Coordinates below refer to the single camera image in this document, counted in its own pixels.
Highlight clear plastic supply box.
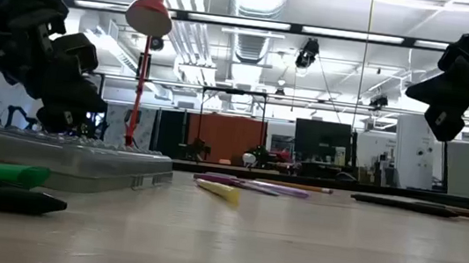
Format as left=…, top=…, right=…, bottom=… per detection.
left=0, top=121, right=178, bottom=205

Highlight orange partition panel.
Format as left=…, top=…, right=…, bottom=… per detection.
left=184, top=111, right=269, bottom=169

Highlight light purple pen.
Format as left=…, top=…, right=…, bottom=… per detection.
left=249, top=179, right=312, bottom=201

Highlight red desk lamp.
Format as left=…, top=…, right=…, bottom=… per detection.
left=109, top=0, right=177, bottom=150

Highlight orange pencil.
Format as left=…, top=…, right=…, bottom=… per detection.
left=254, top=178, right=335, bottom=196

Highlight black table edge rail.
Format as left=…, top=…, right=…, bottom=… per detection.
left=170, top=160, right=469, bottom=210

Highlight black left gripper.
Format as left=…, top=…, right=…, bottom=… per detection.
left=0, top=0, right=120, bottom=140

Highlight black metal frame stand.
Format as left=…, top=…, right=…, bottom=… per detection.
left=193, top=84, right=269, bottom=169

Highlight yellow highlighter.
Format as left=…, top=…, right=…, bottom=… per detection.
left=193, top=178, right=243, bottom=208

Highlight silver ventilation duct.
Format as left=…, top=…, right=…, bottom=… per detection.
left=222, top=0, right=291, bottom=68

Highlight black overhead beam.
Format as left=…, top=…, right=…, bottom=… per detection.
left=0, top=0, right=454, bottom=54

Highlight black ceiling spotlight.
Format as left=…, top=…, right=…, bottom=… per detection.
left=293, top=36, right=322, bottom=71
left=367, top=92, right=391, bottom=113

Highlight black computer monitor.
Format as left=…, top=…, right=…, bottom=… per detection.
left=290, top=117, right=354, bottom=168

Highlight white cabinet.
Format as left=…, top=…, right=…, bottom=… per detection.
left=390, top=113, right=442, bottom=192

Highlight purple scissors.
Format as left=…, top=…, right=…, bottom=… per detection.
left=192, top=171, right=282, bottom=198

